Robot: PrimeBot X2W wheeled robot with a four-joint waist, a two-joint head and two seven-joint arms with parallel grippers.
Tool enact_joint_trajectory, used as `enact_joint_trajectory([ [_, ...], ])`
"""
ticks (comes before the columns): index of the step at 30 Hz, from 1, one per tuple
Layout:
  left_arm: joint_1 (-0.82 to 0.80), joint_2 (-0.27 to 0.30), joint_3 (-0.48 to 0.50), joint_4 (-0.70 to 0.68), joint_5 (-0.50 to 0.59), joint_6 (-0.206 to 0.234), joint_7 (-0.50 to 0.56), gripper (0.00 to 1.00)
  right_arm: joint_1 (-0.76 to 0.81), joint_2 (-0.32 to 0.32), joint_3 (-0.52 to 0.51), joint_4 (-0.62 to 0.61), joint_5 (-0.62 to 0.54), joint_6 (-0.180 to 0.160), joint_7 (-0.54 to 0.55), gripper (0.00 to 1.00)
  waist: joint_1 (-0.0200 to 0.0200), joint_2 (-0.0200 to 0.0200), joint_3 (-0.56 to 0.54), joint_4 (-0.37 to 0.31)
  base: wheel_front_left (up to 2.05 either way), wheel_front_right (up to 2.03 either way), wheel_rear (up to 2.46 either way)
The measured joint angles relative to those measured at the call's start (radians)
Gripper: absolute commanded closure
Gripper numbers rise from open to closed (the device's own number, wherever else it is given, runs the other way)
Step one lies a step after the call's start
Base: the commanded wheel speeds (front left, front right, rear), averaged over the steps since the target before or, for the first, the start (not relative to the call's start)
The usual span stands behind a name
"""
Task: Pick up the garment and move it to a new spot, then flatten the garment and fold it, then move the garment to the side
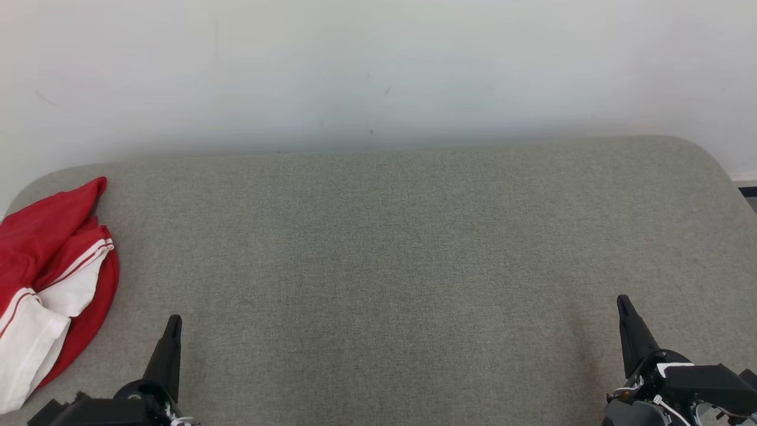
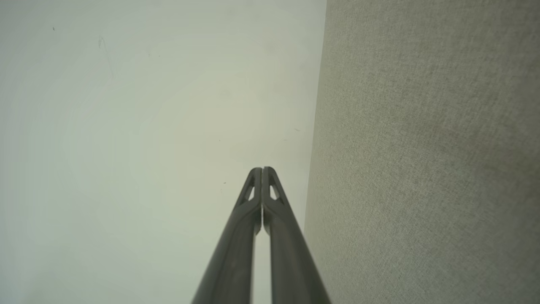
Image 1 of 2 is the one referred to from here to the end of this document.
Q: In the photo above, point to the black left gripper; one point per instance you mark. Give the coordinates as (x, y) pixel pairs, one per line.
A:
(118, 408)

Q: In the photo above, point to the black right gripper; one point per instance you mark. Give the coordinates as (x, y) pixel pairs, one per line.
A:
(636, 411)

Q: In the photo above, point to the red and white shorts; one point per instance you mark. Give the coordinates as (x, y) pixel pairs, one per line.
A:
(44, 222)

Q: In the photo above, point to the white wall baseboard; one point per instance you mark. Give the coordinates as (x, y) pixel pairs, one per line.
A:
(748, 183)

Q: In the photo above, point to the grey fabric sofa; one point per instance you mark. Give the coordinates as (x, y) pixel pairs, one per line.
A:
(378, 266)

